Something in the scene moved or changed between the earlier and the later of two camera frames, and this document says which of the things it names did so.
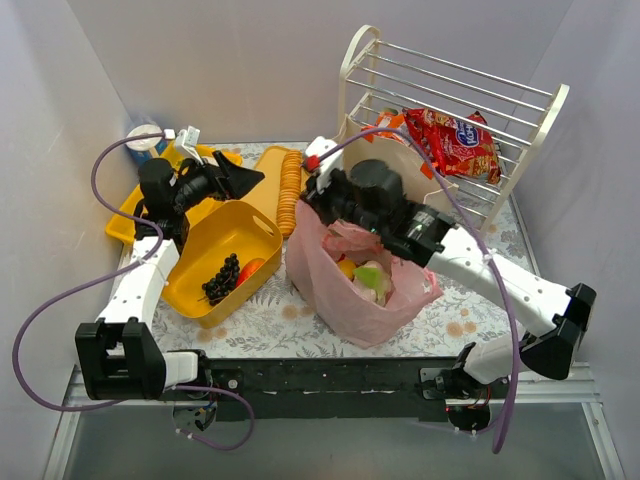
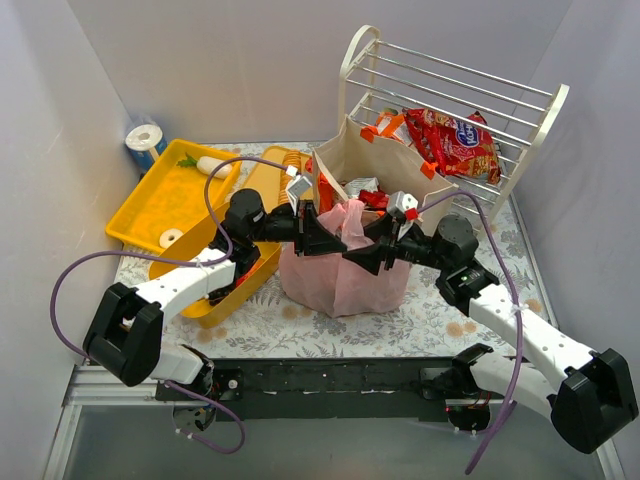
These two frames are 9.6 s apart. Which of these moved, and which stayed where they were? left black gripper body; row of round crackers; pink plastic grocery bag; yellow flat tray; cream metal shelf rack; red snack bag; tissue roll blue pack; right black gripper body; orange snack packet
Moved: left black gripper body; pink plastic grocery bag; right black gripper body
Stayed: tissue roll blue pack; row of round crackers; yellow flat tray; cream metal shelf rack; red snack bag; orange snack packet
